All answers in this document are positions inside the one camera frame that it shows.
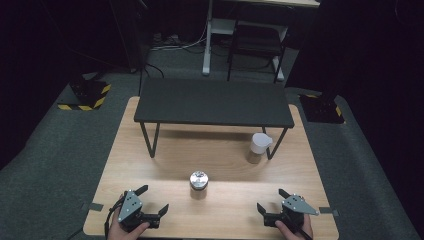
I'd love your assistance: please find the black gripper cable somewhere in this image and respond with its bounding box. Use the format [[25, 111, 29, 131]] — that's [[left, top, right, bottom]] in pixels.
[[104, 196, 125, 240], [292, 223, 314, 240]]

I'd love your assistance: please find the grey tape piece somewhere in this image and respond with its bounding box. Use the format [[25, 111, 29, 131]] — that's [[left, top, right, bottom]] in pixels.
[[81, 202, 104, 212], [318, 207, 339, 217]]

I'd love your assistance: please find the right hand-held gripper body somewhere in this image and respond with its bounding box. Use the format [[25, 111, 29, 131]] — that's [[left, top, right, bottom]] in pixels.
[[263, 194, 320, 233]]

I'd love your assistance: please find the white desk frame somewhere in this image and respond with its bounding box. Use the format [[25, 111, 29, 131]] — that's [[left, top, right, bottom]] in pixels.
[[202, 0, 321, 83]]

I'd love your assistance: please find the person's right hand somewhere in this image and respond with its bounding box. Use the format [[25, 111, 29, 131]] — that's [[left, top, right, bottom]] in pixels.
[[274, 214, 314, 240]]

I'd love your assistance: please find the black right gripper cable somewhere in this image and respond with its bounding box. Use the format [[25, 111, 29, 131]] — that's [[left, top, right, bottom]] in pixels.
[[292, 223, 314, 240]]

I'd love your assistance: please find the person's left hand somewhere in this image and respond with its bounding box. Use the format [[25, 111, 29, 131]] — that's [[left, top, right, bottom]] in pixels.
[[107, 203, 151, 240]]

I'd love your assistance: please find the white cup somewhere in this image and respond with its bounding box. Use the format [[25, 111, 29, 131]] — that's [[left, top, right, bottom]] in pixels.
[[246, 132, 274, 165]]

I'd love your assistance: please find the hazard-striped stand base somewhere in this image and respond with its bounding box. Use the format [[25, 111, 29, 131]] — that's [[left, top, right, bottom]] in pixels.
[[57, 78, 112, 112], [298, 94, 346, 125]]

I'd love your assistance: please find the glass jar with silver lid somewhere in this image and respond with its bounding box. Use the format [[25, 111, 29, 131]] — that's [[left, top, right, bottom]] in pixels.
[[189, 170, 210, 200]]

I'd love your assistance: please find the black shelf with metal legs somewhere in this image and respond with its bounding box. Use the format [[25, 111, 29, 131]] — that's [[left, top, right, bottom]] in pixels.
[[133, 78, 295, 159]]

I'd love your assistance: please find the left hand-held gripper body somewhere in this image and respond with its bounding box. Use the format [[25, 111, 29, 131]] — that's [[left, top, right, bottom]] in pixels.
[[117, 189, 161, 233]]

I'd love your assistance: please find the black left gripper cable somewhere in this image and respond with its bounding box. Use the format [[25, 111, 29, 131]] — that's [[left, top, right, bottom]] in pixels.
[[104, 196, 125, 240]]

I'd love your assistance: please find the black chair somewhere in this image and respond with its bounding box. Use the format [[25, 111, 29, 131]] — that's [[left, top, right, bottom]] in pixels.
[[227, 18, 288, 84]]

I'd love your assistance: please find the bundle of floor cables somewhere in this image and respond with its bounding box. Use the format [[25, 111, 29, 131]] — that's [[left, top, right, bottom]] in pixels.
[[149, 31, 208, 54]]

